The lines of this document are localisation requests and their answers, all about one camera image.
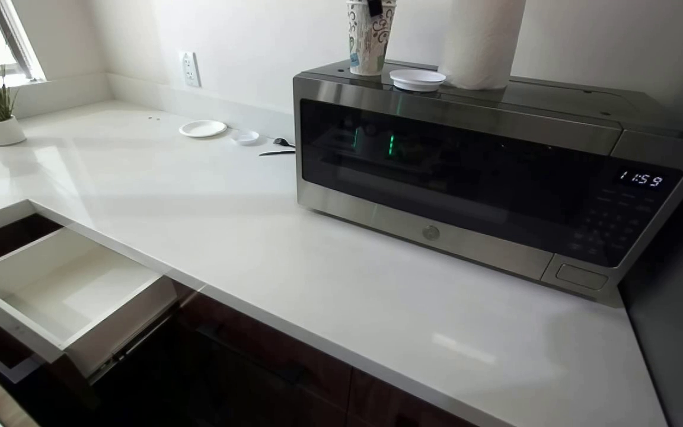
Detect black utensil on counter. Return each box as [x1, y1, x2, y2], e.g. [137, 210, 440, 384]
[258, 136, 297, 155]

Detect white plate on counter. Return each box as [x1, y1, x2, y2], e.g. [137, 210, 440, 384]
[177, 121, 227, 140]

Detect small white lid on microwave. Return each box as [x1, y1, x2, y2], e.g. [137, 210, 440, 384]
[390, 68, 447, 93]

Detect dark wood lower cabinets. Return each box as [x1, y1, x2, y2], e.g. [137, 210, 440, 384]
[0, 216, 472, 427]

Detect white paper towel roll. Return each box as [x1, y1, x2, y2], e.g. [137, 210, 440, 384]
[440, 0, 527, 89]

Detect stainless steel microwave oven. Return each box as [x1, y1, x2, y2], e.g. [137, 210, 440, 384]
[295, 61, 683, 305]

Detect open white drawer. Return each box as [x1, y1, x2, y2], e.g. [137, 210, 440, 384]
[0, 227, 177, 380]

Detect white wall outlet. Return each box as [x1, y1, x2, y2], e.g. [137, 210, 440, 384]
[181, 49, 202, 87]

